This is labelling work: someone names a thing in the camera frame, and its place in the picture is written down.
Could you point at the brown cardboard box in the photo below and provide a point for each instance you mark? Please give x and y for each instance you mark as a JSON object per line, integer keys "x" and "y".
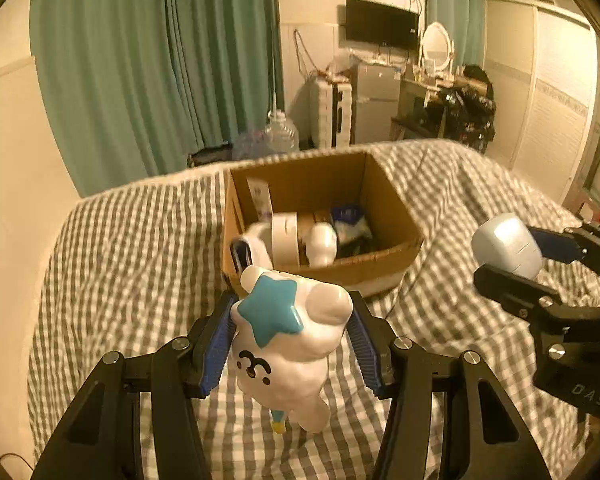
{"x": 380, "y": 272}

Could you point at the white figurine with blue star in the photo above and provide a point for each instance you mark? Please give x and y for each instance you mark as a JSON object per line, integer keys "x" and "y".
{"x": 285, "y": 345}

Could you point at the clear plastic bag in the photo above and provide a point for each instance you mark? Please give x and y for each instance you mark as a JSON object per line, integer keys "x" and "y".
{"x": 250, "y": 145}

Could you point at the checked bed sheet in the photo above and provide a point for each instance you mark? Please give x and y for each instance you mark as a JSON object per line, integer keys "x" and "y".
{"x": 130, "y": 260}

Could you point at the cream dressing table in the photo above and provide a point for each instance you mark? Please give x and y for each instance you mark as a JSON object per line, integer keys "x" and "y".
{"x": 420, "y": 95}

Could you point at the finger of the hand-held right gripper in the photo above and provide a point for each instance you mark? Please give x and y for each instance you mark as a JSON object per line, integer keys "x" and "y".
{"x": 520, "y": 292}
{"x": 555, "y": 247}

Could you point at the white tape roll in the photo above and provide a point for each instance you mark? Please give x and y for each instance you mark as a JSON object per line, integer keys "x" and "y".
{"x": 285, "y": 237}

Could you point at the white grey-rimmed sock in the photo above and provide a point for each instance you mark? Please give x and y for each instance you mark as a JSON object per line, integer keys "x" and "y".
{"x": 257, "y": 245}

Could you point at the black wall television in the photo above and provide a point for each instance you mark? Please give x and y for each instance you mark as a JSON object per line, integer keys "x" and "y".
{"x": 380, "y": 22}

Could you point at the white louvred wardrobe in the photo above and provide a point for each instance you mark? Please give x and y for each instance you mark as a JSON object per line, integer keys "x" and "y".
{"x": 550, "y": 100}

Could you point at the clear large water bottle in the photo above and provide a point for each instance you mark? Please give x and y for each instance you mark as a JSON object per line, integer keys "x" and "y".
{"x": 281, "y": 135}

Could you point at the crumpled plastic bag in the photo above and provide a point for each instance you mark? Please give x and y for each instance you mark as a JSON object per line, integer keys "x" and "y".
{"x": 342, "y": 65}

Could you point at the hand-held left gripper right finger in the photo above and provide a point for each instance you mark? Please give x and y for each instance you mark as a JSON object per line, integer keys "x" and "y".
{"x": 367, "y": 355}

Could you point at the blue and white tissue pack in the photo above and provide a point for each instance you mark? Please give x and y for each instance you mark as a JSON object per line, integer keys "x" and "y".
{"x": 347, "y": 217}

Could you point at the oval white-framed mirror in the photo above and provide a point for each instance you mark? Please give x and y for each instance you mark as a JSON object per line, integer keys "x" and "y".
{"x": 436, "y": 45}

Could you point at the white printed card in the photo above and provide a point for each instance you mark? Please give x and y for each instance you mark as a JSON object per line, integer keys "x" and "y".
{"x": 261, "y": 197}

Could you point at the white rounded case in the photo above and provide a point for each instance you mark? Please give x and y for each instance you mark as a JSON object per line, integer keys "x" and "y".
{"x": 510, "y": 245}

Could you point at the white ribbed suitcase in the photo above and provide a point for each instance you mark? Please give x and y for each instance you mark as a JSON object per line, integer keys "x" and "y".
{"x": 330, "y": 115}

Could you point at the dark stool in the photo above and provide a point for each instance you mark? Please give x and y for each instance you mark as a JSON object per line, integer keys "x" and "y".
{"x": 412, "y": 127}

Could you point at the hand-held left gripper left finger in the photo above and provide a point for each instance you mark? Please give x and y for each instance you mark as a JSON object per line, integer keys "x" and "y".
{"x": 215, "y": 355}

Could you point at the white round jar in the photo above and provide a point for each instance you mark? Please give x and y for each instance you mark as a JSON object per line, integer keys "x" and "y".
{"x": 322, "y": 242}

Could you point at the dark cloth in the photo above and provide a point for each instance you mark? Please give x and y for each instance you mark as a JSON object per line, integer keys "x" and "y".
{"x": 210, "y": 156}

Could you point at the grey small fridge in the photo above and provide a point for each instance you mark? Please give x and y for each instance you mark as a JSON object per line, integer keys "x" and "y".
{"x": 377, "y": 105}

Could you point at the wide green curtain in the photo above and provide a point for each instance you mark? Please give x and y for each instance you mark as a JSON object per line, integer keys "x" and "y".
{"x": 105, "y": 70}
{"x": 225, "y": 60}

